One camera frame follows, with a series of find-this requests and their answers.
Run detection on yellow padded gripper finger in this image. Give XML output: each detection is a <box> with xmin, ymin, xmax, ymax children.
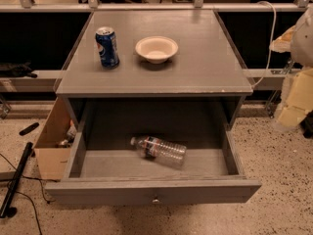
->
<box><xmin>276</xmin><ymin>68</ymin><xmax>313</xmax><ymax>128</ymax></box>
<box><xmin>270</xmin><ymin>26</ymin><xmax>295</xmax><ymax>53</ymax></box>

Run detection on clear plastic water bottle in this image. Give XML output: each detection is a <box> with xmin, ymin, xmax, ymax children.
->
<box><xmin>130</xmin><ymin>136</ymin><xmax>187</xmax><ymax>167</ymax></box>

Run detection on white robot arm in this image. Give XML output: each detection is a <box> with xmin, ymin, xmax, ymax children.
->
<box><xmin>270</xmin><ymin>7</ymin><xmax>313</xmax><ymax>128</ymax></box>

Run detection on grey open top drawer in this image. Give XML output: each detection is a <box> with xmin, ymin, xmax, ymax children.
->
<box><xmin>46</xmin><ymin>99</ymin><xmax>261</xmax><ymax>206</ymax></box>

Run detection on white paper bowl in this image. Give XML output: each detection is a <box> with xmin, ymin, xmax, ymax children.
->
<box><xmin>135</xmin><ymin>36</ymin><xmax>178</xmax><ymax>64</ymax></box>

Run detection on grey wooden cabinet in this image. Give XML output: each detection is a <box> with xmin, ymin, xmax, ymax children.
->
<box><xmin>56</xmin><ymin>10</ymin><xmax>252</xmax><ymax>118</ymax></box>

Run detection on blue Pepsi soda can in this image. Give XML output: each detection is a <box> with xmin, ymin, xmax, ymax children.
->
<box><xmin>95</xmin><ymin>26</ymin><xmax>119</xmax><ymax>70</ymax></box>

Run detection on items inside cardboard box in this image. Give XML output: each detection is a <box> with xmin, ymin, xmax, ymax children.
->
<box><xmin>58</xmin><ymin>120</ymin><xmax>76</xmax><ymax>148</ymax></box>

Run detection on brown cardboard box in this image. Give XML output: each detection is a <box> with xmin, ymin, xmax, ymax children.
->
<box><xmin>34</xmin><ymin>98</ymin><xmax>72</xmax><ymax>180</ymax></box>

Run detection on small black flat object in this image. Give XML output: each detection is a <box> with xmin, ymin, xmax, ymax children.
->
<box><xmin>19</xmin><ymin>122</ymin><xmax>39</xmax><ymax>136</ymax></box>

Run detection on black bag on ledge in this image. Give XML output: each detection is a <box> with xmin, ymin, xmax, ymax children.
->
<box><xmin>0</xmin><ymin>62</ymin><xmax>37</xmax><ymax>78</ymax></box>

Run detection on black stand bar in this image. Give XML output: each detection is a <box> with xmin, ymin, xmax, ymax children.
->
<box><xmin>0</xmin><ymin>142</ymin><xmax>32</xmax><ymax>218</ymax></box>

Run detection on metal bracket leg right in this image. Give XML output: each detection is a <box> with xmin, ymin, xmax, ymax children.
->
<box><xmin>265</xmin><ymin>59</ymin><xmax>294</xmax><ymax>118</ymax></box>

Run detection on white hanging cable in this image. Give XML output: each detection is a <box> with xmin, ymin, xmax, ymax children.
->
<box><xmin>251</xmin><ymin>0</ymin><xmax>278</xmax><ymax>90</ymax></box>

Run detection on black floor cable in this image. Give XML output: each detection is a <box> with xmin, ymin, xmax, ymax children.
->
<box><xmin>0</xmin><ymin>153</ymin><xmax>57</xmax><ymax>235</ymax></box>

